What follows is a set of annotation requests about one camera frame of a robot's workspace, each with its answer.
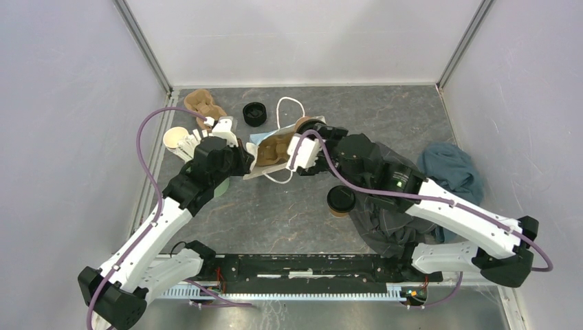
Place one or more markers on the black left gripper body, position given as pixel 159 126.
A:
pixel 235 164

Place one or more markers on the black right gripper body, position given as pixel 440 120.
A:
pixel 335 133

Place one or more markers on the light blue paper bag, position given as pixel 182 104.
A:
pixel 277 173

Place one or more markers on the single brown pulp carrier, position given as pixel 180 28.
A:
pixel 272 147

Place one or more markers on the black plastic cup lid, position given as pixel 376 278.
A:
pixel 341 198

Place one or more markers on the brown pulp cup carriers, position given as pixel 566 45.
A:
pixel 201 101

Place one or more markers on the brown paper coffee cup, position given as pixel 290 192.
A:
pixel 339 213

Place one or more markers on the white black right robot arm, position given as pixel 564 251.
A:
pixel 501 249

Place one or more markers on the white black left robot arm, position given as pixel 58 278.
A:
pixel 119 291

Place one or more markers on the green cup holder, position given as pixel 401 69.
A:
pixel 221 188

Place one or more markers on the white stir sticks bundle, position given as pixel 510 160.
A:
pixel 187 144

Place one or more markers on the stack of black lids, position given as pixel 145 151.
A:
pixel 254 114

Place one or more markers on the dark grey checked cloth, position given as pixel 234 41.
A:
pixel 386 231

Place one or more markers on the teal blue cloth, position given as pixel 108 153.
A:
pixel 452 169

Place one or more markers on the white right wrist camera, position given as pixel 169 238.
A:
pixel 302 154

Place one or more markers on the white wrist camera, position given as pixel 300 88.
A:
pixel 223 128
pixel 302 154

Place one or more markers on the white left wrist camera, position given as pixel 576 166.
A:
pixel 223 128

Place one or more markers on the white slotted cable duct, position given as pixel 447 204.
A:
pixel 187 291

